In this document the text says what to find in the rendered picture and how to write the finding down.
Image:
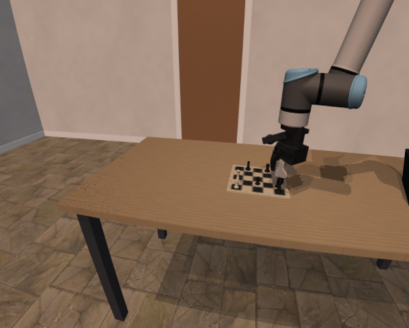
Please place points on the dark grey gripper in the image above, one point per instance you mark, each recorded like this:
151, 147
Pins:
291, 150

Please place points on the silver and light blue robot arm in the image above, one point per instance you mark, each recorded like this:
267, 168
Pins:
337, 88

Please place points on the black and tan chessboard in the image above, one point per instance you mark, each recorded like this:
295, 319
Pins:
248, 180

